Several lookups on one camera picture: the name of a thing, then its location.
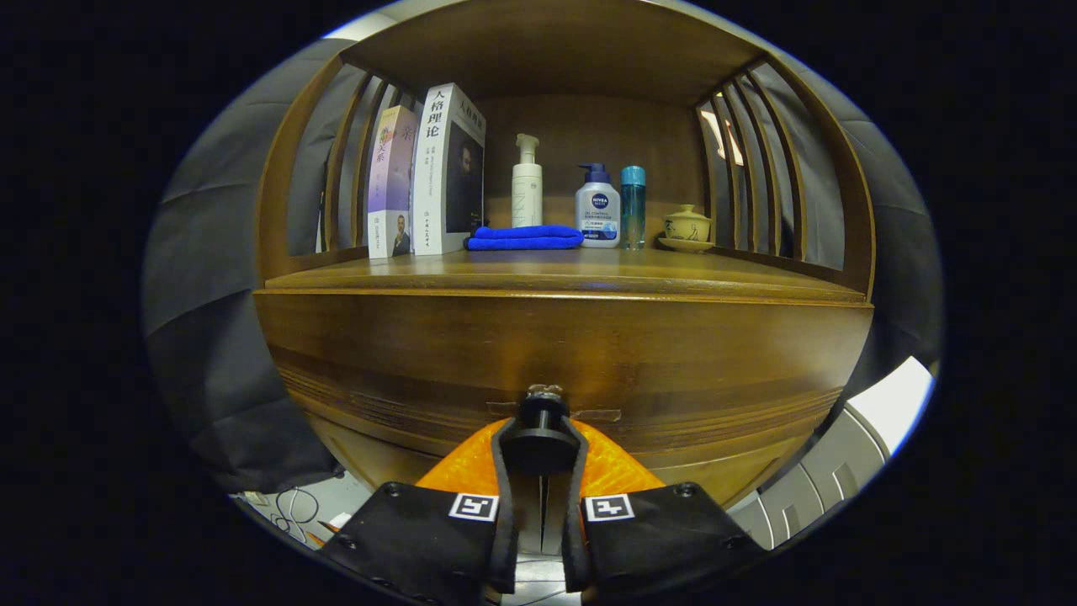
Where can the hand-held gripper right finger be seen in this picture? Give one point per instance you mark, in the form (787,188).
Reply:
(574,539)

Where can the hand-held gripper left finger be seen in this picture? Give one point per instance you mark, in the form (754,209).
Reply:
(502,539)

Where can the wooden drawer with black knob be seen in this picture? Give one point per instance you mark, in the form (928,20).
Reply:
(589,353)

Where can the wooden cabinet door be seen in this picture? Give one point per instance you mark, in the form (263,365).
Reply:
(724,480)
(370,454)

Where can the wooden countertop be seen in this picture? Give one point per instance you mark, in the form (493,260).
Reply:
(547,269)

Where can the brown wooden cabinet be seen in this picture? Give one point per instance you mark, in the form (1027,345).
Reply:
(589,135)

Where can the grey foam floor mat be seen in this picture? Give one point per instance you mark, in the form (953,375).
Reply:
(824,480)

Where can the blue folded cloth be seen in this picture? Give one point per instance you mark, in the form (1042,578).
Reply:
(526,238)

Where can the yellow saucer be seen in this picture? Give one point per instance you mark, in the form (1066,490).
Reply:
(686,246)

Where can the white bottle with blue pump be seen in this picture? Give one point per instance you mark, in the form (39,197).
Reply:
(597,215)

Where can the yellow lidded teacup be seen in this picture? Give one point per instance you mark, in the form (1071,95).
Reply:
(687,225)

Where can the teal slim bottle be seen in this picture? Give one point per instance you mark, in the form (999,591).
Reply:
(633,210)

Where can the tall white pump bottle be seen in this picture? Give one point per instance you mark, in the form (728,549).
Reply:
(527,194)

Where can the white flat panel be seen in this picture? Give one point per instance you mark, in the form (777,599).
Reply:
(896,404)

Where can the thick white book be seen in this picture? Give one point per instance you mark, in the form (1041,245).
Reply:
(433,185)

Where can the purple book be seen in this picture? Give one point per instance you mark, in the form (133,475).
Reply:
(391,185)

